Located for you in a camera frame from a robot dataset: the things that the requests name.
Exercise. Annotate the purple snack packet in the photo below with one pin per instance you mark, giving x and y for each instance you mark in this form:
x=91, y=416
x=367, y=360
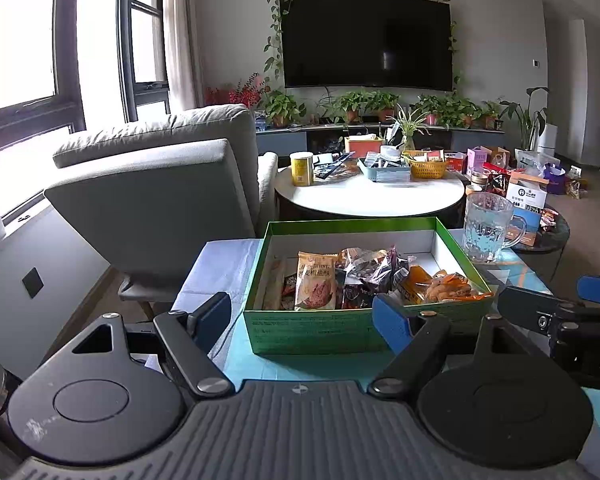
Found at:
x=387, y=270

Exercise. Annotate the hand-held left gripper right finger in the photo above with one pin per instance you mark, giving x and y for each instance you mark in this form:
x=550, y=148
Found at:
x=390, y=322

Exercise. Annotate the blue white carton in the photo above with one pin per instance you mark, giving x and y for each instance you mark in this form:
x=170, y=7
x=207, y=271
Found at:
x=527, y=205

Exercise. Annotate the pile of red wrappers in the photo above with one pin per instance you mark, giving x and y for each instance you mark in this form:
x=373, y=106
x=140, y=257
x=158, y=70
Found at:
x=547, y=220

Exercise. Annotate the clear plastic bag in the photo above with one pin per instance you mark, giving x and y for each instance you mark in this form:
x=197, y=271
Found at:
x=535, y=160

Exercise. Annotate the dark glossy snack packet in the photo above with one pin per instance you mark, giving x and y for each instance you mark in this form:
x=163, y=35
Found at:
x=357, y=297

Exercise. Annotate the purple bag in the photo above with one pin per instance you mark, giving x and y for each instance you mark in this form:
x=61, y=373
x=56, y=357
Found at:
x=555, y=180

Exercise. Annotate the orange topped clear snack packet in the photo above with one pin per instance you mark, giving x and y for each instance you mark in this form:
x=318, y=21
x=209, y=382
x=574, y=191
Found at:
x=455, y=287

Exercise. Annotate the white round coffee table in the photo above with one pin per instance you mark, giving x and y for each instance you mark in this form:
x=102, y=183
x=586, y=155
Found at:
x=370, y=200

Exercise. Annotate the clear glass mug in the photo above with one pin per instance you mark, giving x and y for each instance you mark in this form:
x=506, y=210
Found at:
x=487, y=230

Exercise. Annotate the black packets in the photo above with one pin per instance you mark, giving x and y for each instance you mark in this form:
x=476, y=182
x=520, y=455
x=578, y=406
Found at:
x=335, y=166

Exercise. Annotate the dark round side table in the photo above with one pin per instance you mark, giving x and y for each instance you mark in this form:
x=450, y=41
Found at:
x=550, y=255

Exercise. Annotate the small black white snack packet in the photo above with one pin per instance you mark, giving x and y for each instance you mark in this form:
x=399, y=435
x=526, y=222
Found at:
x=290, y=292

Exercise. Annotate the pink box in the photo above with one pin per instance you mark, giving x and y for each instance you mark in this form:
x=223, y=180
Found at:
x=478, y=159

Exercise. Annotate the tall leafy floor plant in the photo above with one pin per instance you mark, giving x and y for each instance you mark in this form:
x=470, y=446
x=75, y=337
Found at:
x=527, y=120

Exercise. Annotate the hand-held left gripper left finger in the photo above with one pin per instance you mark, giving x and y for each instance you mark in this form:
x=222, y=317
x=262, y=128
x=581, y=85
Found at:
x=210, y=320

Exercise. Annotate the black wall socket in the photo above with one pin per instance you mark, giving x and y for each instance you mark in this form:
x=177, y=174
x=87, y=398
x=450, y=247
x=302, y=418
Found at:
x=33, y=282

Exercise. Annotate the tan orange biscuit packet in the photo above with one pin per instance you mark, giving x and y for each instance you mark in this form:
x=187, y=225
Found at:
x=316, y=280

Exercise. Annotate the yellow wicker basket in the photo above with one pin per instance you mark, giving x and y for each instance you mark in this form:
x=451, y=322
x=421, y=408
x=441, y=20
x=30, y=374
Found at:
x=427, y=169

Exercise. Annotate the green cardboard box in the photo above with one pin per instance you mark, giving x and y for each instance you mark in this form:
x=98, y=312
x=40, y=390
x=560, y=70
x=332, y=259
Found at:
x=305, y=330

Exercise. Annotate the orange box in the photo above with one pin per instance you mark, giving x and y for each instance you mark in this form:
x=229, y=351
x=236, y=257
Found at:
x=362, y=146

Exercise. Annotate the pale purple tablecloth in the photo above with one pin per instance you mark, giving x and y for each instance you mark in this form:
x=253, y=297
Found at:
x=215, y=270

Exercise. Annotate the spider plant in vase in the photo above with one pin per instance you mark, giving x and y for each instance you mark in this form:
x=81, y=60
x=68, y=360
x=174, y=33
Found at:
x=407, y=127

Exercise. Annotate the paper cup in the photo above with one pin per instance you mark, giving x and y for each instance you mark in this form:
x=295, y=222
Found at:
x=480, y=177

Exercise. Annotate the long white snack stick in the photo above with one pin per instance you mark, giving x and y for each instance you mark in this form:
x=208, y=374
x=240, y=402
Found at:
x=274, y=285

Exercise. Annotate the grey armchair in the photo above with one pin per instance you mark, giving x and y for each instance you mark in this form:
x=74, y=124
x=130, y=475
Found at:
x=150, y=200

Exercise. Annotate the yellow can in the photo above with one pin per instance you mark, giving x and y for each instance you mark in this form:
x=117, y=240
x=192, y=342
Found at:
x=302, y=170

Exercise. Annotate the red flower arrangement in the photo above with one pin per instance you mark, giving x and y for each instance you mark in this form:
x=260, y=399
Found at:
x=235, y=94

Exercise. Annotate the white air purifier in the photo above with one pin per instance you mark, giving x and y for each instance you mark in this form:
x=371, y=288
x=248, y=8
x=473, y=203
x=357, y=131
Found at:
x=547, y=137

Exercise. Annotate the beige curtain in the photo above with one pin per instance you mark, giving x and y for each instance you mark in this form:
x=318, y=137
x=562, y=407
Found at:
x=182, y=35

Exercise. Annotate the grey plastic tray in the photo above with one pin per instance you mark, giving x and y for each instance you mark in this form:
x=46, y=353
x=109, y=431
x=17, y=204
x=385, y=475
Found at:
x=385, y=174

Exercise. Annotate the black framed window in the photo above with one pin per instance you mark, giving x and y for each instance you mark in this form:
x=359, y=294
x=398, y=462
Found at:
x=20, y=40
x=145, y=45

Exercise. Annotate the black wall television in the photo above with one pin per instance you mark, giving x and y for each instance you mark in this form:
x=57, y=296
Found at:
x=365, y=40

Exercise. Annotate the dark television cabinet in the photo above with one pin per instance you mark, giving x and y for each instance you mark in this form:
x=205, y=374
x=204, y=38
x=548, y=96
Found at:
x=280, y=140

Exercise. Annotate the clear crinkled snack packet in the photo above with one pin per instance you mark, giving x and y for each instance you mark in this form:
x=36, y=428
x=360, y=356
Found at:
x=360, y=262

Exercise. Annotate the green ivy vine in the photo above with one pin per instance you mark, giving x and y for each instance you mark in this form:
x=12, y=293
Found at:
x=272, y=35

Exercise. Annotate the row of potted green plants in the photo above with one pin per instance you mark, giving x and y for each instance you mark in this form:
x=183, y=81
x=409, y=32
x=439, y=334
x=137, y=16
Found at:
x=280, y=107

